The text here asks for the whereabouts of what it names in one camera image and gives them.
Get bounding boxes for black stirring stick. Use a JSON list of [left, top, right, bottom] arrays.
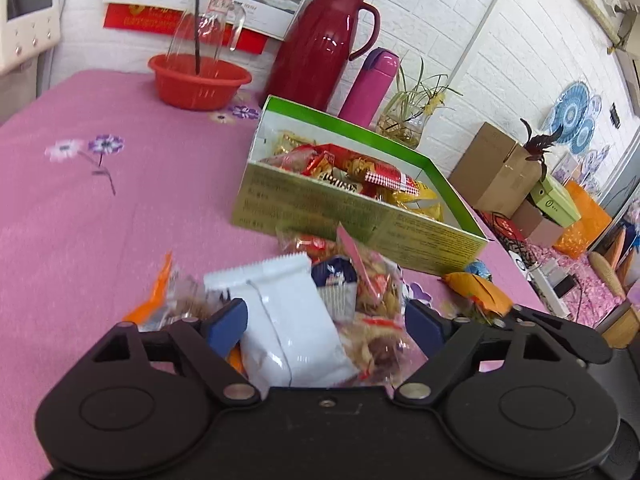
[[192, 0, 203, 76]]

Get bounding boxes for blue mandala wall decoration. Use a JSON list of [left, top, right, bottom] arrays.
[[542, 80, 608, 161]]

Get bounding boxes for dark blue snack packet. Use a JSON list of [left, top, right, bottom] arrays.
[[311, 256, 358, 321]]

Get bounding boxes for clear cracker packet pink seal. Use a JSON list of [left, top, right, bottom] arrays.
[[332, 222, 431, 388]]

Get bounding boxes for clear nut packet orange edges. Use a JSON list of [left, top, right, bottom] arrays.
[[122, 252, 216, 333]]

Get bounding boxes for brown cardboard box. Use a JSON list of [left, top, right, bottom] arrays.
[[448, 121, 543, 218]]

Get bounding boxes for red thermos jug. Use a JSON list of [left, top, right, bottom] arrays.
[[265, 0, 381, 111]]

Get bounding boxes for red printed bag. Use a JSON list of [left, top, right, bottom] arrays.
[[480, 210, 528, 246]]

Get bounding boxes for red plastic basin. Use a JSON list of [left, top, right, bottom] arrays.
[[148, 53, 252, 111]]

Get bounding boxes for glass pitcher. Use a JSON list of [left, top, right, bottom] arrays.
[[165, 0, 247, 73]]

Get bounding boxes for orange snack packet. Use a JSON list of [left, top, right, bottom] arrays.
[[442, 271, 516, 317]]

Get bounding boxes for pale pink cardboard box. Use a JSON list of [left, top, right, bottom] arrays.
[[510, 200, 566, 248]]

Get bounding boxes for green shoe box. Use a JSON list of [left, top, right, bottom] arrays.
[[527, 175, 583, 228]]

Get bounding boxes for wall calendar poster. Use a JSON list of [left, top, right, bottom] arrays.
[[102, 0, 321, 56]]

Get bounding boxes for white snack packet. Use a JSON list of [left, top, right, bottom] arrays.
[[205, 252, 361, 388]]

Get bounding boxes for orange bag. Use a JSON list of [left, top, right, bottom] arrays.
[[552, 180, 613, 258]]

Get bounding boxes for green plant in glass vase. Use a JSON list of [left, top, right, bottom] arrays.
[[375, 57, 463, 150]]

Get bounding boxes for pink thermos bottle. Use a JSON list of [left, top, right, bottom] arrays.
[[339, 47, 401, 128]]

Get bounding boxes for white power strip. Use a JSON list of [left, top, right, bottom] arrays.
[[530, 255, 581, 301]]

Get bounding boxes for white air conditioner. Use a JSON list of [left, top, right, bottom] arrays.
[[615, 0, 640, 76]]

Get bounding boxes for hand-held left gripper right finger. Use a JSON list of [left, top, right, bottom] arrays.
[[394, 300, 568, 403]]

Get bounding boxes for red checkered snack packet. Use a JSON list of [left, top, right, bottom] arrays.
[[310, 144, 421, 196]]

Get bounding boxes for green cardboard box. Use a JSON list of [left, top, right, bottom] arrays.
[[231, 95, 488, 276]]

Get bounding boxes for dark red leaf plant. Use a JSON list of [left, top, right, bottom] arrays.
[[520, 119, 566, 181]]

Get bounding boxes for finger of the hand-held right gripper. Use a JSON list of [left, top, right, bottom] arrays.
[[512, 304, 615, 366]]

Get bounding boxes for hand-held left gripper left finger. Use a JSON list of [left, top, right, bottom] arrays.
[[90, 298, 262, 403]]

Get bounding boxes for pink floral tablecloth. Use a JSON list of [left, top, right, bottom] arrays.
[[0, 70, 551, 480]]

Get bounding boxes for white wall pipe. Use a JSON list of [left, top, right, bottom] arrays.
[[447, 0, 521, 91]]

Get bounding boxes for woven straw brush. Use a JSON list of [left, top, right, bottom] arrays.
[[587, 251, 626, 296]]

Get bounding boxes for white appliance with screen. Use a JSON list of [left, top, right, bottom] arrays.
[[0, 0, 63, 73]]

